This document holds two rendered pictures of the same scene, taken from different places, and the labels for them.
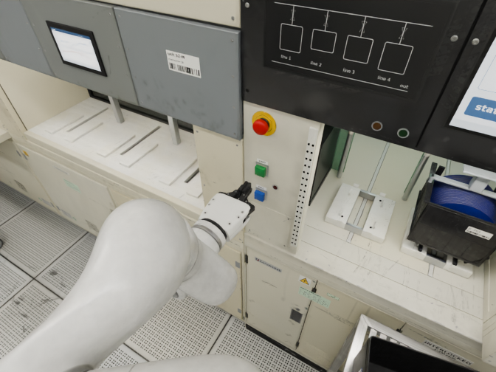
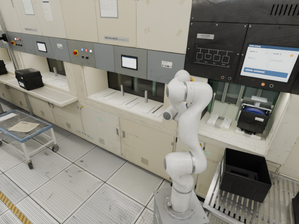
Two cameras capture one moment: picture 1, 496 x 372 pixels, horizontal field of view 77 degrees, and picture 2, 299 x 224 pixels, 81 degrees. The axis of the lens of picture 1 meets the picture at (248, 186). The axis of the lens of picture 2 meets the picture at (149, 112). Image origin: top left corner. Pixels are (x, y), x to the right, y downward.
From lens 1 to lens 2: 0.85 m
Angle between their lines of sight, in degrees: 16
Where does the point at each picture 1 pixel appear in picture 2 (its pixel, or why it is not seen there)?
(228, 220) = not seen: hidden behind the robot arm
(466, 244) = (256, 125)
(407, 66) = (228, 61)
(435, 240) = (246, 125)
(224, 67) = (179, 64)
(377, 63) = (221, 60)
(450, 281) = (253, 141)
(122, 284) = (186, 74)
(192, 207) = (156, 119)
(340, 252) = (213, 132)
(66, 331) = (181, 77)
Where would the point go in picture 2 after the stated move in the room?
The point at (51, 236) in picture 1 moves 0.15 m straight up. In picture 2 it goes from (79, 147) to (77, 139)
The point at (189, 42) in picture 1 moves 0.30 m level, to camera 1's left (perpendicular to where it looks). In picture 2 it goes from (170, 58) to (135, 57)
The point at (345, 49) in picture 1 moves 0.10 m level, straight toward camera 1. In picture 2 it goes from (213, 58) to (213, 60)
